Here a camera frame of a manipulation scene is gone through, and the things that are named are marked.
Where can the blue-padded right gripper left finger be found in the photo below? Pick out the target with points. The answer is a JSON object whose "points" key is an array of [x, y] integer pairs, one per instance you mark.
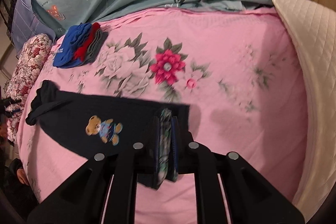
{"points": [[156, 151]]}

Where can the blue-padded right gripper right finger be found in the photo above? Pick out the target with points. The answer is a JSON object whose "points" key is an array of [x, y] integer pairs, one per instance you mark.
{"points": [[174, 161]]}

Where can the dark navy bear pants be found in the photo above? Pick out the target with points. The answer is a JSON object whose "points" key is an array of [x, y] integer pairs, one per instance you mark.
{"points": [[92, 124]]}

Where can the person's left hand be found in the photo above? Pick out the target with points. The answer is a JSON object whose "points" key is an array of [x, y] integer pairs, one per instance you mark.
{"points": [[22, 176]]}

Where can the pink floral bedsheet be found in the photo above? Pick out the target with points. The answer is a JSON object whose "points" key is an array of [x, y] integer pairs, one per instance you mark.
{"points": [[238, 72]]}

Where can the grey folded garment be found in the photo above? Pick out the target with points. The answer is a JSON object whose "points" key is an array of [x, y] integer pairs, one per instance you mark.
{"points": [[94, 48]]}

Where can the red folded garment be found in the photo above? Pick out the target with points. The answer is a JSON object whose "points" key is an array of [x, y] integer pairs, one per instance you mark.
{"points": [[81, 51]]}

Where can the red white floral quilt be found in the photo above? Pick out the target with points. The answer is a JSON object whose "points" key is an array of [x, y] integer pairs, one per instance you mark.
{"points": [[31, 60]]}

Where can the cream quilted pillow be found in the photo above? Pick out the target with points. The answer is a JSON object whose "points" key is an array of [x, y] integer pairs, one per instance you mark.
{"points": [[311, 27]]}

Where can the blue plaid pillow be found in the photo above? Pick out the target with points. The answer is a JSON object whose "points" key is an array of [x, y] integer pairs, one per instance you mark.
{"points": [[26, 24]]}

